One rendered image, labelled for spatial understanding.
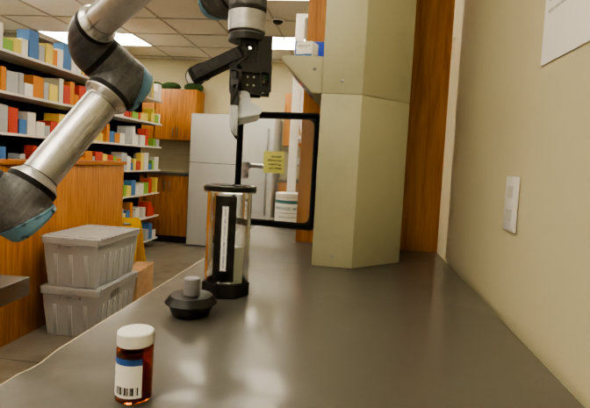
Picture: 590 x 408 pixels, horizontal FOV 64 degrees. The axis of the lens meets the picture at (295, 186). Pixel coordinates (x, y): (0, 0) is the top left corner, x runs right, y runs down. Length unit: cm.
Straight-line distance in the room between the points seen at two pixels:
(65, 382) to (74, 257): 274
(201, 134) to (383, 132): 527
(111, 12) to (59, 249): 242
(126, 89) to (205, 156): 522
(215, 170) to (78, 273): 339
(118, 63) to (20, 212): 42
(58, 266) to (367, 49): 265
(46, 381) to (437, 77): 142
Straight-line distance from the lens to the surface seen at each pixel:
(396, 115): 140
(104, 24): 122
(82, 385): 67
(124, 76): 129
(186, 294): 87
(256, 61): 96
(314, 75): 132
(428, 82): 170
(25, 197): 118
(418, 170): 167
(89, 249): 333
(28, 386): 68
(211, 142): 646
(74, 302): 346
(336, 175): 129
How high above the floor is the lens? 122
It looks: 3 degrees down
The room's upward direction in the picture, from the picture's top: 3 degrees clockwise
